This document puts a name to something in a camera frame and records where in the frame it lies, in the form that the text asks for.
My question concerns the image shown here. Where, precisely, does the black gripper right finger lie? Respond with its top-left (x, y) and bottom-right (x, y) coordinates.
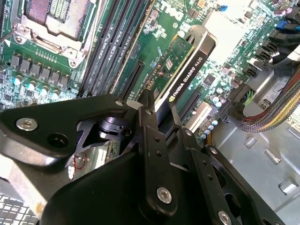
top-left (170, 105), bottom-right (285, 225)

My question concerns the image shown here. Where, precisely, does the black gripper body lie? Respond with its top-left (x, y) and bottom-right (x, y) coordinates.
top-left (39, 147), bottom-right (213, 225)

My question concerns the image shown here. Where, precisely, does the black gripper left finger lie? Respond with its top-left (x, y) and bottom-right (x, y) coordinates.
top-left (0, 88), bottom-right (178, 216)

